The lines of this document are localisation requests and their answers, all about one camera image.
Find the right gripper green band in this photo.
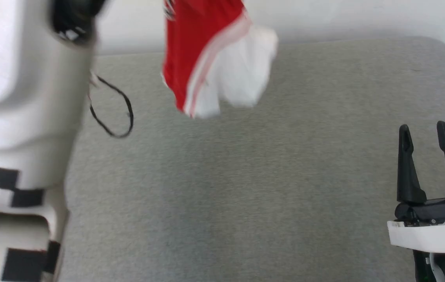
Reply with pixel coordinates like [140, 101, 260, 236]
[387, 121, 445, 255]

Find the red and white jersey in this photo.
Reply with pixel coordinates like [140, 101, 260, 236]
[161, 0, 279, 119]

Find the grey fabric sofa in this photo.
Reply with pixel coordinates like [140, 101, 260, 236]
[58, 36, 445, 282]

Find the thin black cable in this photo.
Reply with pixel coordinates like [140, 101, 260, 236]
[88, 72, 135, 139]

